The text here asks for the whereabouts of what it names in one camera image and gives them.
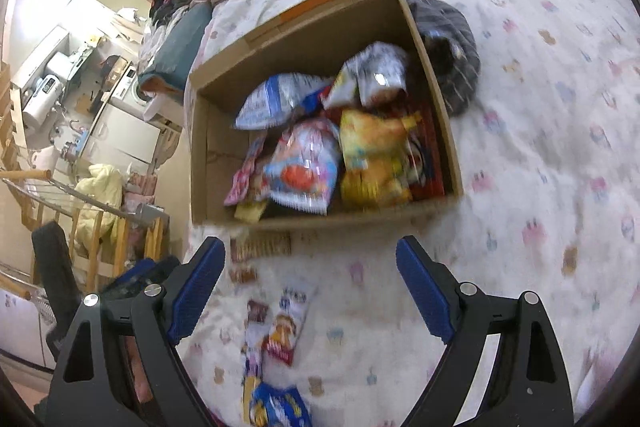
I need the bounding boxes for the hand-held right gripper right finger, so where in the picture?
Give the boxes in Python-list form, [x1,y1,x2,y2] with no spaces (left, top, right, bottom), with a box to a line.
[395,235,576,427]

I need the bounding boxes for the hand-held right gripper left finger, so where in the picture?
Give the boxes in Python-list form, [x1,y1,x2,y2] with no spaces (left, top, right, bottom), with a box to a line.
[46,236,227,427]

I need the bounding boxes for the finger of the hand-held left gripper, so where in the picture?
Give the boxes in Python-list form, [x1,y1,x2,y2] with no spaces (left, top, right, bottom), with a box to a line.
[102,256,181,303]

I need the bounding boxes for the small brown clear packet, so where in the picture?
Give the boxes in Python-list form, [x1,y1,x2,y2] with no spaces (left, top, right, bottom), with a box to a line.
[229,266,259,286]

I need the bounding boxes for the small brown snack packet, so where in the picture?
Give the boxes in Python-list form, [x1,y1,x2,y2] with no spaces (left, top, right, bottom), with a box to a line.
[244,299,272,324]

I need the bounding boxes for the brown cookie packet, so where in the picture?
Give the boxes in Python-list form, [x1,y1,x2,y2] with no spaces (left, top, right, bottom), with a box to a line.
[229,230,294,264]

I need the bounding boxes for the small white snack packet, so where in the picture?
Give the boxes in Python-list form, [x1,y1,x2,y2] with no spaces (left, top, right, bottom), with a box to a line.
[241,324,266,388]

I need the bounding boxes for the white snack packet red end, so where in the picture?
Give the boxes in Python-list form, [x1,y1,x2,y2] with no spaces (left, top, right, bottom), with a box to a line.
[261,286,314,367]

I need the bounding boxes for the small pink snack packet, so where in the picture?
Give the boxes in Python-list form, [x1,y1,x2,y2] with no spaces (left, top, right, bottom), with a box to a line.
[223,134,269,208]

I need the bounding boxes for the blue yellow snack packet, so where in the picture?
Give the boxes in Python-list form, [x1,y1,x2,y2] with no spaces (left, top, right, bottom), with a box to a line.
[249,382,314,427]

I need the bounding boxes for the cardboard box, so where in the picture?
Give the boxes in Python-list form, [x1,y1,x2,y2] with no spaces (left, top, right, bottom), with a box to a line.
[187,0,465,233]

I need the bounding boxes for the blue white snack packet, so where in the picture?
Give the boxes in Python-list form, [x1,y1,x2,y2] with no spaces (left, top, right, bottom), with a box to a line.
[234,73,334,131]

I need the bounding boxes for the silver snack packet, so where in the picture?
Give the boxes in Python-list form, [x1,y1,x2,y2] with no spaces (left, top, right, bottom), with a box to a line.
[321,41,409,108]

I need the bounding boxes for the wooden rack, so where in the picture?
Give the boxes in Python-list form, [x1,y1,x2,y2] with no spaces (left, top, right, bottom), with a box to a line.
[30,201,171,281]

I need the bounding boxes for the black office chair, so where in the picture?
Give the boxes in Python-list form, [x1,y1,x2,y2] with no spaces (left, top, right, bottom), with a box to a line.
[31,220,84,359]

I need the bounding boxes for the pink printed box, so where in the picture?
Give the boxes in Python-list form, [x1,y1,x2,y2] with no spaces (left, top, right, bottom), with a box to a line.
[122,171,162,208]

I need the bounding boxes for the tan snack packet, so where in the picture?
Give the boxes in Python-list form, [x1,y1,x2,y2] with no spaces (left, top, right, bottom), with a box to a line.
[234,201,269,224]

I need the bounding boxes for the yellow cloth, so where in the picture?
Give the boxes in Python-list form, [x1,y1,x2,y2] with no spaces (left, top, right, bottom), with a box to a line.
[74,162,127,259]

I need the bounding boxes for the red cartoon snack packet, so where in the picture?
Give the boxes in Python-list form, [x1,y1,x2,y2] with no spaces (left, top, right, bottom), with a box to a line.
[404,106,445,202]

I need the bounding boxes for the white floor cabinet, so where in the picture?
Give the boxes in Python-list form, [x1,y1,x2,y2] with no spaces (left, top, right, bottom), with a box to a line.
[79,106,162,168]

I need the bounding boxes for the white nightstand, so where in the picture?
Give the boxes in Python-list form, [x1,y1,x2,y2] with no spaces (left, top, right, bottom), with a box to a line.
[144,99,187,170]

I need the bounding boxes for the printed white quilt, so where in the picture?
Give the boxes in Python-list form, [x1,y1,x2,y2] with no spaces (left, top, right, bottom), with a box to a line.
[177,0,640,427]

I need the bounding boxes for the white washing machine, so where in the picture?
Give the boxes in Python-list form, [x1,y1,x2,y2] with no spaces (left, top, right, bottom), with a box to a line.
[109,68,162,121]

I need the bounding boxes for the wooden staircase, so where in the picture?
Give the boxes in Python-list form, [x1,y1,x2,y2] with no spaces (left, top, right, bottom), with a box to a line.
[0,61,39,234]

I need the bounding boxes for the white water heater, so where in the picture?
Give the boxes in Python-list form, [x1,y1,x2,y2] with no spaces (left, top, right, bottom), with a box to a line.
[21,74,69,136]

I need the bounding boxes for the brown box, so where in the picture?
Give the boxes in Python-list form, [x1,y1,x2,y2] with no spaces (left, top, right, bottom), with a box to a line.
[99,54,129,88]

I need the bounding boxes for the teal folded bedding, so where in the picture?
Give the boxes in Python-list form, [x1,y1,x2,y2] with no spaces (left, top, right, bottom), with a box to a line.
[137,2,214,96]

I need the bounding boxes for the dark striped cloth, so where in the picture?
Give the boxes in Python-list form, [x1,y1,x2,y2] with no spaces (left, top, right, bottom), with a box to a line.
[402,0,482,118]

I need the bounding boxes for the pile of clothes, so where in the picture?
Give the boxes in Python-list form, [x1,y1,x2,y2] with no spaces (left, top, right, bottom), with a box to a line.
[137,0,217,68]

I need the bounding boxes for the metal pole with bracket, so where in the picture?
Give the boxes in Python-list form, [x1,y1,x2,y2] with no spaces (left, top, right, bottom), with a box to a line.
[0,168,172,229]

